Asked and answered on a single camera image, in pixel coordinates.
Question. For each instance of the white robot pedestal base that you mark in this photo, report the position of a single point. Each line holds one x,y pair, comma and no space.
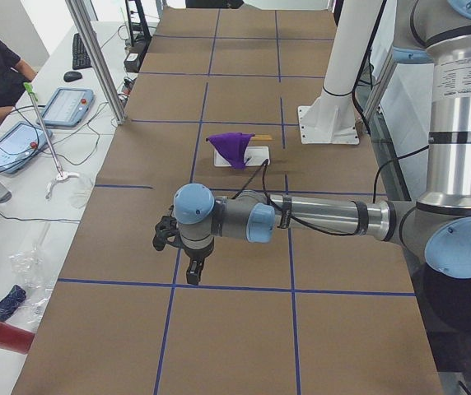
331,118

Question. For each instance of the black computer box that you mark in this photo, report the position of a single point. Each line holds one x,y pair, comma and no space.
134,56

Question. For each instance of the red cylinder bottle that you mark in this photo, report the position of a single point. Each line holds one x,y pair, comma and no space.
15,339

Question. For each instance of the near blue teach pendant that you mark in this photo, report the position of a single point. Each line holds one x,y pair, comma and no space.
20,144

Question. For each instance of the clear plastic bag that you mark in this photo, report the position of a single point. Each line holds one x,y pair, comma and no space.
34,274

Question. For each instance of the reacher grabber stick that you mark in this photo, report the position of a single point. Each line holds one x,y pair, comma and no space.
62,175

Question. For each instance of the black keyboard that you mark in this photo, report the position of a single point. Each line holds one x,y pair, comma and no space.
80,56

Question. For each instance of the black computer mouse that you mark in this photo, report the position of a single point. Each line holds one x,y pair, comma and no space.
72,76

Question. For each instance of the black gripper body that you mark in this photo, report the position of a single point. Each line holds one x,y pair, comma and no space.
197,255

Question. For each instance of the far blue teach pendant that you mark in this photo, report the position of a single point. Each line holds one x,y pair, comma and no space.
67,107

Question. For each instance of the blue teach pendant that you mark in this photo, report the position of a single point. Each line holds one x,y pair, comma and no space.
20,144
67,107

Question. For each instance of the aluminium frame post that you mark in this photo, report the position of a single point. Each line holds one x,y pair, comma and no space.
83,24

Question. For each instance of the white wooden towel rack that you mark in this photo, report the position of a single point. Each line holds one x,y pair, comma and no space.
254,155

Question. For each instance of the purple towel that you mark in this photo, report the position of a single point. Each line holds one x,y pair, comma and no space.
231,146

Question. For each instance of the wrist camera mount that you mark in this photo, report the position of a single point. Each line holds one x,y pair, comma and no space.
166,233

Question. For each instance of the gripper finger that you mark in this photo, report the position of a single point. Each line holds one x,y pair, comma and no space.
197,271
191,275

